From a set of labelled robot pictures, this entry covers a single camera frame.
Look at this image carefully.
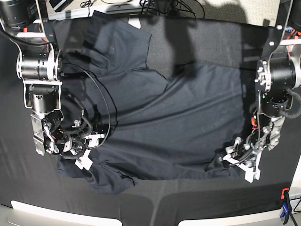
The black table cloth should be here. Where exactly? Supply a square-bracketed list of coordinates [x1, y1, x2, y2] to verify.
[0, 17, 301, 226]

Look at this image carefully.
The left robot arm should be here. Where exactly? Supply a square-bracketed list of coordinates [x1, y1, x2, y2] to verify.
[222, 0, 301, 183]

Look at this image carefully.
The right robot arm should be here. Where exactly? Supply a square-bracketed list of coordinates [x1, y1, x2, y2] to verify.
[0, 0, 109, 170]

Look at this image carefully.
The red blue clamp near right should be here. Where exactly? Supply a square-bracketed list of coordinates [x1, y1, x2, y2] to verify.
[280, 187, 298, 226]

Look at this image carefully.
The dark grey t-shirt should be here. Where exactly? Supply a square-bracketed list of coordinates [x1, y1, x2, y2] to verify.
[54, 12, 250, 194]

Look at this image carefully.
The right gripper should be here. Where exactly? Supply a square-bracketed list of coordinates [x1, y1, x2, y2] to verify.
[47, 119, 107, 170]

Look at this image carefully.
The black cable bundle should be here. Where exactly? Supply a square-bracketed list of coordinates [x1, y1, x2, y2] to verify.
[139, 0, 205, 19]

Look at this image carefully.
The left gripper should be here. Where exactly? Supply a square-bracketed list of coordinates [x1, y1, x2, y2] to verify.
[219, 136, 261, 183]

